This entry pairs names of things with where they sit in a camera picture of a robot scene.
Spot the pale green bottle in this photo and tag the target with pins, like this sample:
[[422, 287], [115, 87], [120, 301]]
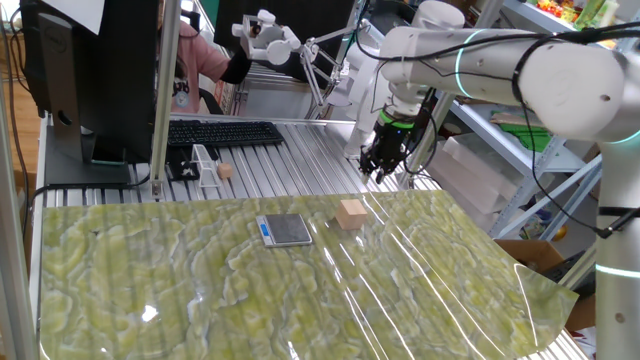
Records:
[[607, 15]]

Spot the white foam blocks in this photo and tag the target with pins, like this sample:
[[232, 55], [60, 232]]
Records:
[[475, 175]]

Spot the white metal shelf rack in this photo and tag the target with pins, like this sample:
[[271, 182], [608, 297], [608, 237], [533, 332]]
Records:
[[550, 160]]

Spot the green flat packet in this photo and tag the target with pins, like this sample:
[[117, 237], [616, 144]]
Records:
[[530, 139]]

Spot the black electronic box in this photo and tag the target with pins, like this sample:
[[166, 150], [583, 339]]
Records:
[[555, 274]]

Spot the colourful plastic bag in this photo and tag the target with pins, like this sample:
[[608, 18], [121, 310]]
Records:
[[535, 225]]

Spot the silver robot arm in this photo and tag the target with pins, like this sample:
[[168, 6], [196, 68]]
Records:
[[575, 90]]

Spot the silver digital pocket scale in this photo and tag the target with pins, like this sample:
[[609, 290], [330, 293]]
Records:
[[287, 229]]

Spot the green marble pattern mat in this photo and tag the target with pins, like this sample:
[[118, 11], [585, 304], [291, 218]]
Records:
[[250, 300]]

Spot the orange ball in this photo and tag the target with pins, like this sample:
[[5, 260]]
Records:
[[561, 233]]

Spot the black equipment case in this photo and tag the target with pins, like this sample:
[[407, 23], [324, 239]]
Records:
[[392, 15]]

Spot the wooden cube block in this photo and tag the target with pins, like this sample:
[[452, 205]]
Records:
[[351, 216]]

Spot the small wooden bead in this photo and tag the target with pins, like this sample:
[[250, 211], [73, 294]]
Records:
[[225, 171]]

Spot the brown cardboard box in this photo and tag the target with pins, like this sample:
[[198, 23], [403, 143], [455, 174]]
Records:
[[530, 252]]

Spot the black Dell monitor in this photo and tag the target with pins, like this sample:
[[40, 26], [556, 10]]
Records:
[[115, 75]]

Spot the brown cardboard sheet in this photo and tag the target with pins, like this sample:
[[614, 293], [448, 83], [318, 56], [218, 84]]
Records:
[[515, 119]]

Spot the red white packet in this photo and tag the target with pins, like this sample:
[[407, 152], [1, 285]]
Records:
[[589, 342]]

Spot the black keyboard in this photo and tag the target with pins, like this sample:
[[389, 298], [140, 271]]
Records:
[[225, 133]]

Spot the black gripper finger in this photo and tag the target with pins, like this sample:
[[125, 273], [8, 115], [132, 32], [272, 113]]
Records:
[[369, 160], [387, 162]]

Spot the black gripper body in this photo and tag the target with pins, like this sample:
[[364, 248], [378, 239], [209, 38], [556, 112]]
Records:
[[392, 140]]

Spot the person in pink top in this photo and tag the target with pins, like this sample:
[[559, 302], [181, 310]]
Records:
[[200, 60]]

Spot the red snack packets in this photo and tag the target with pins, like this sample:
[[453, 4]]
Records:
[[550, 6]]

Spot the small white paper note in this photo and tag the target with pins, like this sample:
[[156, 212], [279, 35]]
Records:
[[75, 12]]

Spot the aluminium frame post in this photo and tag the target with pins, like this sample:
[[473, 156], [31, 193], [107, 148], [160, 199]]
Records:
[[580, 267], [12, 250], [167, 75]]

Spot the green drink carton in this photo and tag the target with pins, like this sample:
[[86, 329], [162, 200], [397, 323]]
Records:
[[590, 12]]

